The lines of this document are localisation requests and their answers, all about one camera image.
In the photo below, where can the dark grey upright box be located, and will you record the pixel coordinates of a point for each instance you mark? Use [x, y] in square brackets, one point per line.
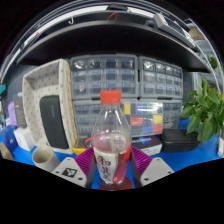
[19, 111]

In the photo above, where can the white and grey mug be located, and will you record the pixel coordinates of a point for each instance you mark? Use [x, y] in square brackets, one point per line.
[45, 160]

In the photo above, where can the grey parts drawer cabinet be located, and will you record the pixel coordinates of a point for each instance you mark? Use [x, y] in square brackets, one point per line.
[85, 116]
[160, 78]
[103, 76]
[172, 115]

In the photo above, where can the black shelf unit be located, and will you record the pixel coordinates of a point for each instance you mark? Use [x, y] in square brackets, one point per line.
[110, 38]

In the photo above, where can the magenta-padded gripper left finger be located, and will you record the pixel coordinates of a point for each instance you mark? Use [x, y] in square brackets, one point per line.
[68, 171]

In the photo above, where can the clear box of colourful parts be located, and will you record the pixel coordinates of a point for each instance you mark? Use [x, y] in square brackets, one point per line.
[145, 118]

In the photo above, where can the flat black hard case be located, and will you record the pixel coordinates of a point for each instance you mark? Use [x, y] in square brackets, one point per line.
[180, 140]

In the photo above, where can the black zip case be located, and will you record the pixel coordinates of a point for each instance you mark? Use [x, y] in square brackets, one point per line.
[55, 123]

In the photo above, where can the small dark labelled box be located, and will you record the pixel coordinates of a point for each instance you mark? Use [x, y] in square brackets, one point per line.
[148, 145]

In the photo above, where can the green potted plant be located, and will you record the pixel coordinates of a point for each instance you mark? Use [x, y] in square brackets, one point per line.
[203, 110]

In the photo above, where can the white box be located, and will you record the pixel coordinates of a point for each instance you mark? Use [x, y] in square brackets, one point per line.
[24, 138]

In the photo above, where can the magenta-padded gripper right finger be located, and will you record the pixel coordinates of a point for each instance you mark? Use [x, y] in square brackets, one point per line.
[156, 171]

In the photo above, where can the clear red-capped drink bottle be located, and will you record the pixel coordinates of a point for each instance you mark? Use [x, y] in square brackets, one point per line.
[111, 146]

